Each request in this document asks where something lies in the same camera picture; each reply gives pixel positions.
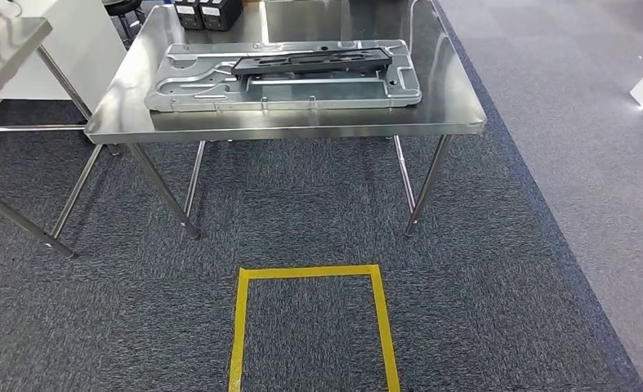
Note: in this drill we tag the white cabinet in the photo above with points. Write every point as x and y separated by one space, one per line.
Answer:
83 32

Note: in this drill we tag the black round stool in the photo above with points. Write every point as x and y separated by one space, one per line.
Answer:
123 6

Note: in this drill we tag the black plastic plate frame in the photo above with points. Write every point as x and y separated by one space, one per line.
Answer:
299 69

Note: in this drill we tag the grey stamped metal panel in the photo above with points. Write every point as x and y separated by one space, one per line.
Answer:
326 92

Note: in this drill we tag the stainless steel workbench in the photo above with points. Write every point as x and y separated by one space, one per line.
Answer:
445 103

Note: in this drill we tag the black box with white label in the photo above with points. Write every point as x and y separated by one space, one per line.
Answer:
221 13
190 13

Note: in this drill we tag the stainless steel side table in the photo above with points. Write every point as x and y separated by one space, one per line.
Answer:
7 54

